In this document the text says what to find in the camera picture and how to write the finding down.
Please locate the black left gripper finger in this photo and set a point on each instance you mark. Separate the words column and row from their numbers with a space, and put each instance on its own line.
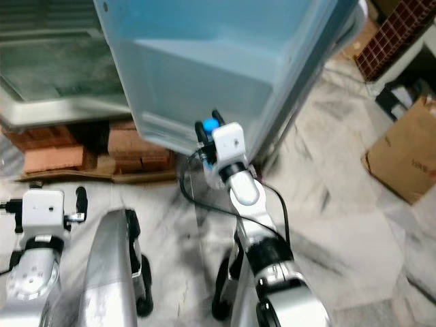
column 81, row 203

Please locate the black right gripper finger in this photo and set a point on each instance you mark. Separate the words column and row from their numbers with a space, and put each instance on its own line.
column 198, row 133
column 216, row 118

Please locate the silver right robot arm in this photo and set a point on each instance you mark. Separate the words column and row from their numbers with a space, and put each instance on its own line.
column 266, row 252

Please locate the pale orange brick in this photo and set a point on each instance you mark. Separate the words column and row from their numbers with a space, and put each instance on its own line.
column 53, row 161

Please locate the orange brick stack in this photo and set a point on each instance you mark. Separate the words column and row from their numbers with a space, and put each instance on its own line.
column 139, row 150

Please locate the red brick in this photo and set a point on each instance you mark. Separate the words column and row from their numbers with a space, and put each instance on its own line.
column 37, row 137

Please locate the grey left robot leg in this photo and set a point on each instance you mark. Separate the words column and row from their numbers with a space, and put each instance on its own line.
column 109, row 272

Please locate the grey robot leg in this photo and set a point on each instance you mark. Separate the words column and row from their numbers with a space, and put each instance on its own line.
column 235, row 293
column 109, row 272

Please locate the grey right robot leg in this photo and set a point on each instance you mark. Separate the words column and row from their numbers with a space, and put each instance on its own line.
column 235, row 293

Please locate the black stand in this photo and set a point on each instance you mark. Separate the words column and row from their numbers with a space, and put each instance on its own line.
column 398, row 102

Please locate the brown cardboard box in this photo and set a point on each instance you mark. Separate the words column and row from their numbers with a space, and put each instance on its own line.
column 405, row 153

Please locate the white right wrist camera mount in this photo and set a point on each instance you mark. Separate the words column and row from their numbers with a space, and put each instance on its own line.
column 229, row 144

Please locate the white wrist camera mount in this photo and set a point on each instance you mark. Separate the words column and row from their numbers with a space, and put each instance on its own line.
column 44, row 212
column 229, row 144

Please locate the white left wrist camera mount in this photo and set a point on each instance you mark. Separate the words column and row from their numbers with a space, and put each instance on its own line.
column 44, row 212

